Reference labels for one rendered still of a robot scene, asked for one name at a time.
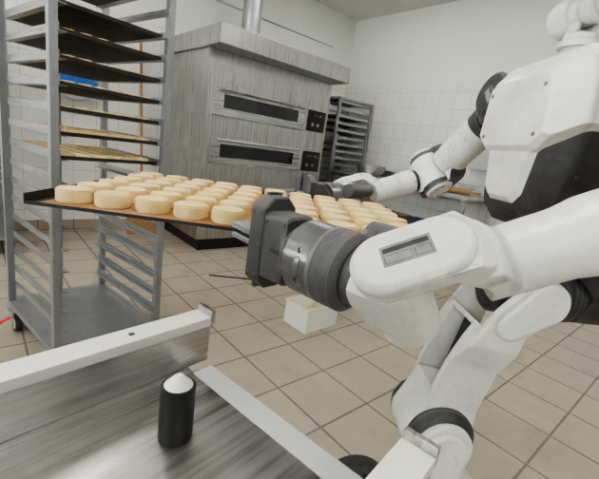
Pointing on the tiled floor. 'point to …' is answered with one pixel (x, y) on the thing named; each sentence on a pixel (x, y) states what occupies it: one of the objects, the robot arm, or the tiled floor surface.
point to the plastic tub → (308, 315)
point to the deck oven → (245, 115)
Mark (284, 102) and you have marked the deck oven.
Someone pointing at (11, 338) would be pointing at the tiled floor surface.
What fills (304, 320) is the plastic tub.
